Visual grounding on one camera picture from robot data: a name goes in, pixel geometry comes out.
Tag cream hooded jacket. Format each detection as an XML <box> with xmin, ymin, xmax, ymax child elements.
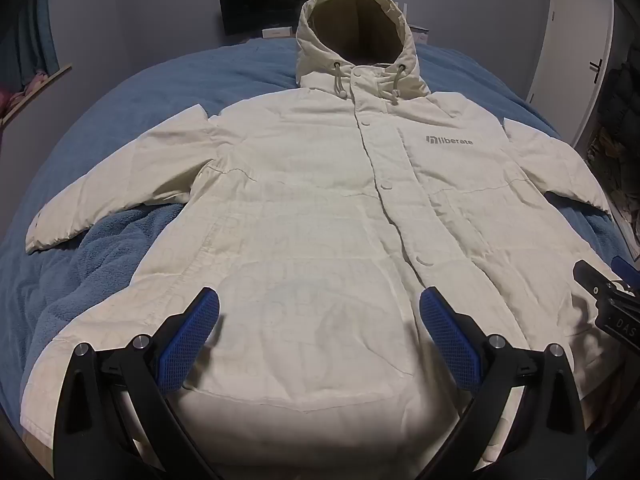
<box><xmin>20</xmin><ymin>0</ymin><xmax>626</xmax><ymax>480</ymax></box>

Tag pink cloth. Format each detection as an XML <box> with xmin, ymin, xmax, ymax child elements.
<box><xmin>22</xmin><ymin>72</ymin><xmax>48</xmax><ymax>96</ymax></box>

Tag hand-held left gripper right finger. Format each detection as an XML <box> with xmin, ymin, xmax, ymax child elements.
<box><xmin>419</xmin><ymin>286</ymin><xmax>587</xmax><ymax>480</ymax></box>

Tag black monitor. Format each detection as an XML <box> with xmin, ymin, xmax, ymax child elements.
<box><xmin>217</xmin><ymin>0</ymin><xmax>330</xmax><ymax>37</ymax></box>

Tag dark hanging clothes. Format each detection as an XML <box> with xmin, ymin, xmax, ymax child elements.
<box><xmin>592</xmin><ymin>57</ymin><xmax>640</xmax><ymax>261</ymax></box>

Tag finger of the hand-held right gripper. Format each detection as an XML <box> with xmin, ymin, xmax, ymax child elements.
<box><xmin>612</xmin><ymin>256</ymin><xmax>640</xmax><ymax>286</ymax></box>
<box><xmin>573</xmin><ymin>259</ymin><xmax>621</xmax><ymax>301</ymax></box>

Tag blue fleece blanket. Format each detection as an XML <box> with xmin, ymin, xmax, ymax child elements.
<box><xmin>0</xmin><ymin>37</ymin><xmax>640</xmax><ymax>411</ymax></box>

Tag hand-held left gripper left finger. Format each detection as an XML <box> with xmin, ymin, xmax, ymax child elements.
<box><xmin>52</xmin><ymin>287</ymin><xmax>223</xmax><ymax>480</ymax></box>

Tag teal curtain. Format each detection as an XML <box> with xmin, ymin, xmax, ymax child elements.
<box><xmin>15</xmin><ymin>0</ymin><xmax>61</xmax><ymax>91</ymax></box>

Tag white door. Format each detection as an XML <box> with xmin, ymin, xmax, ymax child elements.
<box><xmin>525</xmin><ymin>0</ymin><xmax>616</xmax><ymax>111</ymax></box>

